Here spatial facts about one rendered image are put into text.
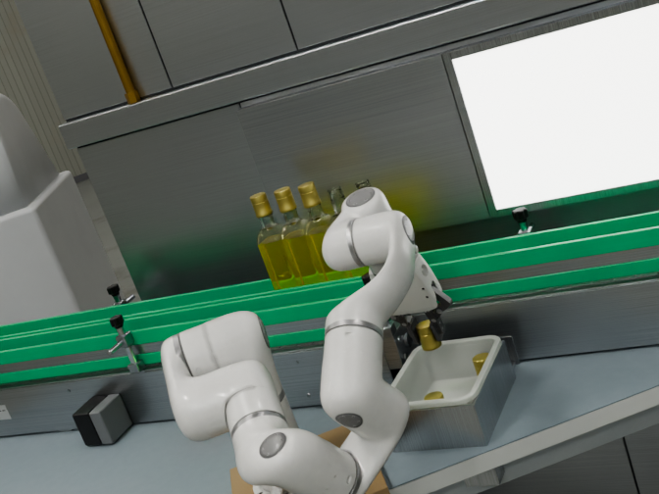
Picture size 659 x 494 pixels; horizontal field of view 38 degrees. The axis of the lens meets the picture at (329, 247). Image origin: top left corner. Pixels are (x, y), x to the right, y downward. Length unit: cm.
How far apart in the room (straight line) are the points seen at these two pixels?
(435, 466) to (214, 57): 98
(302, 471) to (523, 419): 50
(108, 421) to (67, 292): 186
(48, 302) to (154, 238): 170
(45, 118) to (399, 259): 1028
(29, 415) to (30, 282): 164
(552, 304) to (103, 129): 109
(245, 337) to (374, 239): 26
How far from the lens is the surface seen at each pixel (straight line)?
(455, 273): 182
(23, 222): 392
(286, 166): 205
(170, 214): 228
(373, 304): 138
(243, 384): 145
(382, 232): 143
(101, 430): 216
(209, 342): 153
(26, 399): 237
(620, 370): 175
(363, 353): 133
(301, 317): 187
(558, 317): 179
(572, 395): 171
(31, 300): 401
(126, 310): 231
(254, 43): 204
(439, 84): 188
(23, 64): 1154
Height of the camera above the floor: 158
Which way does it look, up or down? 17 degrees down
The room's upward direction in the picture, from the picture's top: 20 degrees counter-clockwise
